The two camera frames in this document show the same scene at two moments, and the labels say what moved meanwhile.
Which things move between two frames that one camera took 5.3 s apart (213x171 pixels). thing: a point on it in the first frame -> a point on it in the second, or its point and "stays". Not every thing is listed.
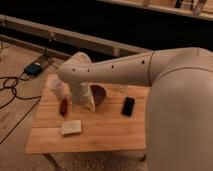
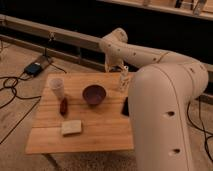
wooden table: [118, 122] stays
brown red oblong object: [63, 107] stays
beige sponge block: [72, 127] stays
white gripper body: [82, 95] -> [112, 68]
